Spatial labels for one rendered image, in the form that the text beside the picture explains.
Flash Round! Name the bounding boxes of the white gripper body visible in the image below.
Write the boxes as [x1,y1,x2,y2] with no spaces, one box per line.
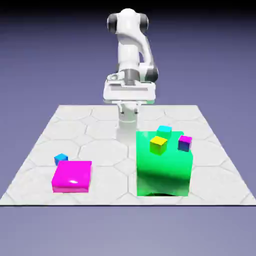
[102,79,157,105]

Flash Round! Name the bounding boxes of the small purple cube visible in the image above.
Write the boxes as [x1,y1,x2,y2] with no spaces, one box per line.
[177,134,193,153]

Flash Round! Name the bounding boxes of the large green box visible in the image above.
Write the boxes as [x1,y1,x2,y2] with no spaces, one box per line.
[136,130,194,198]

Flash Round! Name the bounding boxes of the small yellow cube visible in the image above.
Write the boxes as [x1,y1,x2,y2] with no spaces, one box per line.
[149,135,168,156]

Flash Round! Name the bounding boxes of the small cyan cube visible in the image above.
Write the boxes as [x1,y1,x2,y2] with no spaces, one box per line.
[156,125,173,141]

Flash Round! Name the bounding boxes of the large magenta box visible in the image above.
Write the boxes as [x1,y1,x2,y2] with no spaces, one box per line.
[51,160,93,194]

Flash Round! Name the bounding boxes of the small blue cube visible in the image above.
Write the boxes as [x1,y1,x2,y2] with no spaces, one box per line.
[53,153,69,167]

